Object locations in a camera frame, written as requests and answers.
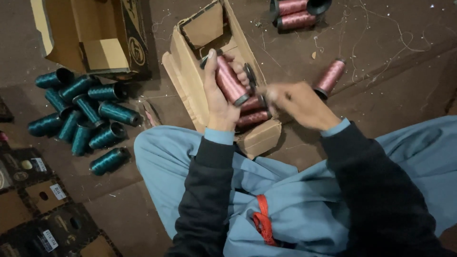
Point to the pink thread spool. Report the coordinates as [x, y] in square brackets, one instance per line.
[228, 84]
[252, 104]
[292, 6]
[297, 19]
[254, 118]
[331, 75]

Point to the person's right fingers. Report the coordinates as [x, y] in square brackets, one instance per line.
[273, 98]

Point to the person's light blue clothing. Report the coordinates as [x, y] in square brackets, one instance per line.
[296, 200]

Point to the person's right hand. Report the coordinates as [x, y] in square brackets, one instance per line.
[303, 105]

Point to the loose white thread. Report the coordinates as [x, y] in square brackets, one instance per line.
[401, 34]

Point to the small open cardboard box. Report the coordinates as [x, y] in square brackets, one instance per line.
[189, 71]

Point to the stack of dark labelled cartons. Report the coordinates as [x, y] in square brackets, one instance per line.
[43, 207]

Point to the large open cardboard box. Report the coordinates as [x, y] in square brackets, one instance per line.
[96, 35]

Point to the person's left hand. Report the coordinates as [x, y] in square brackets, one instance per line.
[219, 110]

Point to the pile of teal thread spools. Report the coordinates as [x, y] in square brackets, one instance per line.
[84, 110]

